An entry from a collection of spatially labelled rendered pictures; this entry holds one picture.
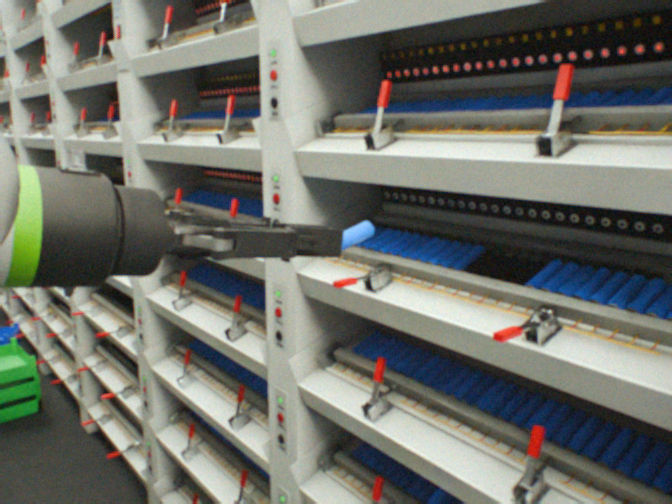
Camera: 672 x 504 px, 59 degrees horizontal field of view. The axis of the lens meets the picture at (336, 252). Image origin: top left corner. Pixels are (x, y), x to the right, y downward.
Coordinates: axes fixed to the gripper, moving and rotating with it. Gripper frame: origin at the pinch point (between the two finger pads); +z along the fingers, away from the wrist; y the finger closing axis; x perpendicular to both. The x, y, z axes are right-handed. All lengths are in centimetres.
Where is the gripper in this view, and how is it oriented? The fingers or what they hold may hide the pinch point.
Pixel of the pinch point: (306, 240)
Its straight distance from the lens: 61.1
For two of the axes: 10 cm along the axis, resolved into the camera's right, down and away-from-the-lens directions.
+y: -6.2, -1.6, 7.7
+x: -1.2, 9.9, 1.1
